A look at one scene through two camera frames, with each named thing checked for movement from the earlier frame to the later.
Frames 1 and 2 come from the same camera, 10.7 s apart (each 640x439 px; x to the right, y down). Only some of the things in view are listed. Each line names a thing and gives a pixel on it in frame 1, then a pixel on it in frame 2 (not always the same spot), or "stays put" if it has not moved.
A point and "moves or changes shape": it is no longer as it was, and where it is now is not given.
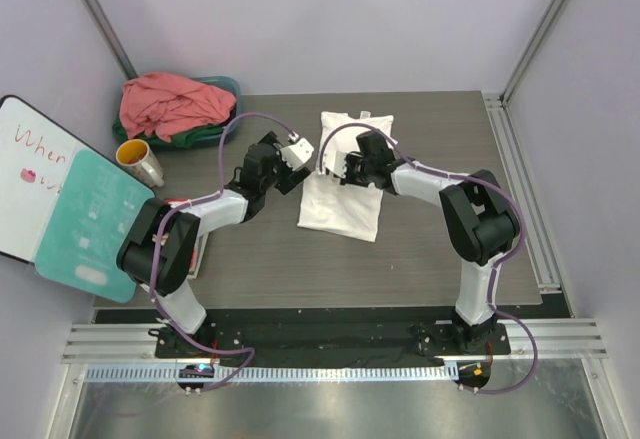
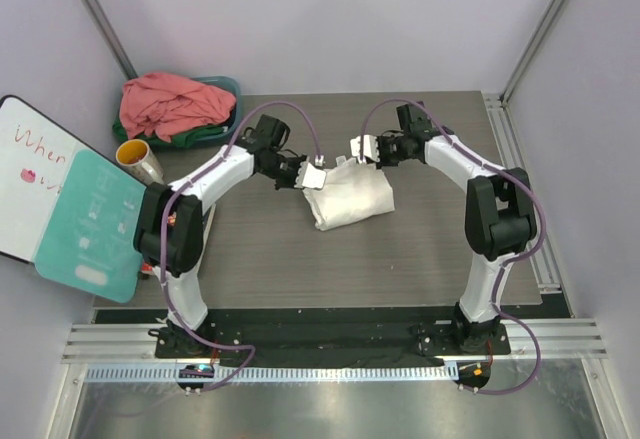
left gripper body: (282, 174) stays put
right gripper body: (358, 171) -> (392, 150)
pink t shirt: (157, 103) stays put
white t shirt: (331, 206) moves or changes shape
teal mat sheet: (91, 210) stays put
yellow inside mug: (137, 158) stays put
